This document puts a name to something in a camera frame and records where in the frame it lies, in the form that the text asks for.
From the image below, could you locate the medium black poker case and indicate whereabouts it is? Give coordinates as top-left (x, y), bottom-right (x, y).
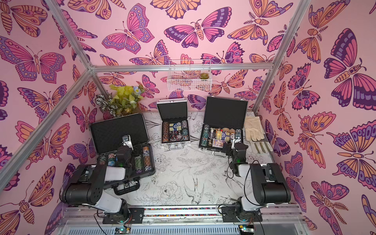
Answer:
top-left (199, 97), bottom-right (248, 155)

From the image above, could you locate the small silver poker case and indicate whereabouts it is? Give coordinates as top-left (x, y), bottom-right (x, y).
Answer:
top-left (157, 99), bottom-right (191, 151)

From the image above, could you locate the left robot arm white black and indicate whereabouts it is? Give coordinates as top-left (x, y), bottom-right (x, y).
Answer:
top-left (59, 146), bottom-right (131, 223)

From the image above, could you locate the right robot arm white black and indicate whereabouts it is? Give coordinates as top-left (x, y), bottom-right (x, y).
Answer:
top-left (225, 142), bottom-right (291, 221)

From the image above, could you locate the large black poker case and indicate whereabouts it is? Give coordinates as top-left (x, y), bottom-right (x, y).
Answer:
top-left (90, 114), bottom-right (156, 196)

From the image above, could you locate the cream work glove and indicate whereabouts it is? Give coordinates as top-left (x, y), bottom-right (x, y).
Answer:
top-left (244, 117), bottom-right (272, 154)

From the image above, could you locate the striped leaf artificial plant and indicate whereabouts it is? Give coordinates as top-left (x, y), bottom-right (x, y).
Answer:
top-left (95, 94), bottom-right (117, 119)

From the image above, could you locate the yellow green artificial plant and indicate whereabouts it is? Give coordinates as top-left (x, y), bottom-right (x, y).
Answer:
top-left (110, 85), bottom-right (145, 117)

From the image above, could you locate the small succulent plant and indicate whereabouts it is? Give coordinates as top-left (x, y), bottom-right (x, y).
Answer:
top-left (199, 72), bottom-right (210, 80)

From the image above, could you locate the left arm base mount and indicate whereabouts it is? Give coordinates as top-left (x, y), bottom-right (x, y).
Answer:
top-left (102, 208), bottom-right (145, 225)

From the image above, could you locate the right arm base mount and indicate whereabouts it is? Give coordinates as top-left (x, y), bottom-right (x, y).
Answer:
top-left (217, 205), bottom-right (263, 223)

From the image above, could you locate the aluminium rail front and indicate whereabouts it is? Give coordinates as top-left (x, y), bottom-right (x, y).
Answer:
top-left (54, 204), bottom-right (310, 235)

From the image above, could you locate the white wire basket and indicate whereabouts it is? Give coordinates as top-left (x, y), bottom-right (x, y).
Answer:
top-left (165, 59), bottom-right (212, 92)

